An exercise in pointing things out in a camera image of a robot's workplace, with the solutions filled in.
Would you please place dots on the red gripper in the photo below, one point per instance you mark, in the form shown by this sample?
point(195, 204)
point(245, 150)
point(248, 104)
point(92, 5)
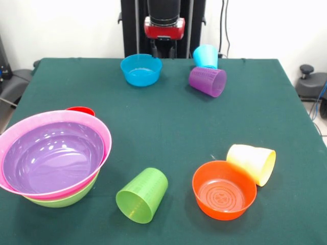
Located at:
point(163, 32)

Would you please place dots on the blue bowl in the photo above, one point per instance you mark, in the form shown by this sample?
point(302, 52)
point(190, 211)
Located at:
point(140, 76)

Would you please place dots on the yellow cup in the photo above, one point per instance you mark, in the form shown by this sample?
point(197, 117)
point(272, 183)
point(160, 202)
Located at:
point(250, 160)

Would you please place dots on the blue cup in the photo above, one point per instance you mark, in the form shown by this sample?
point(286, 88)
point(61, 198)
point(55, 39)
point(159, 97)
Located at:
point(204, 56)

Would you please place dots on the purple cup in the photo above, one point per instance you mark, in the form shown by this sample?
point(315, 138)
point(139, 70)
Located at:
point(201, 79)

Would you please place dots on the dark green table cloth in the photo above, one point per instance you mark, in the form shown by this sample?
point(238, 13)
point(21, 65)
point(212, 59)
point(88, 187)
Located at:
point(163, 122)

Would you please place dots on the red cup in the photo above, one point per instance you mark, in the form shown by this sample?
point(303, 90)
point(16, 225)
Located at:
point(81, 110)

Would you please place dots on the pink bowl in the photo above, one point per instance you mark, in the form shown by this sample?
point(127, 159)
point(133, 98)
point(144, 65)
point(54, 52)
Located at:
point(64, 116)

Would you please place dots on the green cup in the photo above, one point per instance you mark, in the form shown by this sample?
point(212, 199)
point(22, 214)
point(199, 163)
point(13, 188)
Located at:
point(145, 183)

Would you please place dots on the black equipment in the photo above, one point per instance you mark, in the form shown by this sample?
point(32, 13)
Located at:
point(3, 58)

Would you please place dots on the purple bowl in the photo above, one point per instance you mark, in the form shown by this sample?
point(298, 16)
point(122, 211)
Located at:
point(51, 163)

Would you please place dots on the orange bowl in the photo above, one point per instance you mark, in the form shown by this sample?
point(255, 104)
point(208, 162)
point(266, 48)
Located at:
point(222, 211)

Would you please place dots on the green bowl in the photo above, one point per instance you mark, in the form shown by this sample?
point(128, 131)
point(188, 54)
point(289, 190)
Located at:
point(64, 200)

